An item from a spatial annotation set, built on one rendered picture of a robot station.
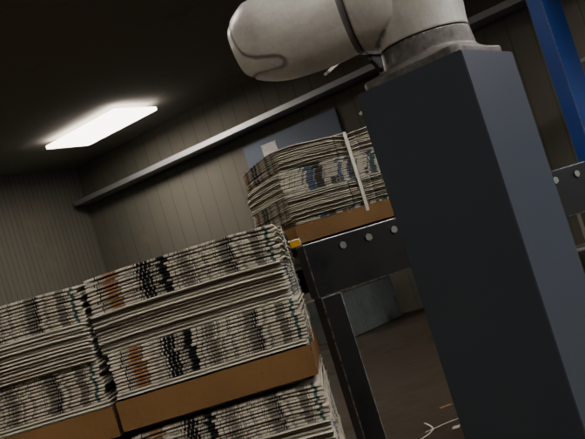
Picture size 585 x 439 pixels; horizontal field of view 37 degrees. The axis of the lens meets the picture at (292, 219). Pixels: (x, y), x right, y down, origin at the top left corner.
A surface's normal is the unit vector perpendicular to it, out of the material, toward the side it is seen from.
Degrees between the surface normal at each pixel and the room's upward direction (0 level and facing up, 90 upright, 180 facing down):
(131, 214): 90
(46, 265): 90
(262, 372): 91
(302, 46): 124
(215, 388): 91
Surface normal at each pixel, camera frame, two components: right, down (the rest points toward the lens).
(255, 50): -0.43, 0.47
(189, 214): -0.59, 0.14
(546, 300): 0.75, -0.27
